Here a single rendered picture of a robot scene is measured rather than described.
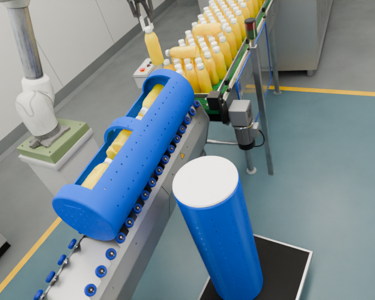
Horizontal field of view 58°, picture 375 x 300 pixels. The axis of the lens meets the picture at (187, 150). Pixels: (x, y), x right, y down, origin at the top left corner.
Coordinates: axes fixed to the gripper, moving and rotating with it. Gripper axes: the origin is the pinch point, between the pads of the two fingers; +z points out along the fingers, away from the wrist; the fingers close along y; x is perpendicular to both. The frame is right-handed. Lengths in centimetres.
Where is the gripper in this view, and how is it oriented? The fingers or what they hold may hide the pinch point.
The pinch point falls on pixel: (146, 23)
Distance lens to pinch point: 190.3
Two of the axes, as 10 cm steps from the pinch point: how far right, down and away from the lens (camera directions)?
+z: 2.1, 7.1, 6.7
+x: 2.7, -7.0, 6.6
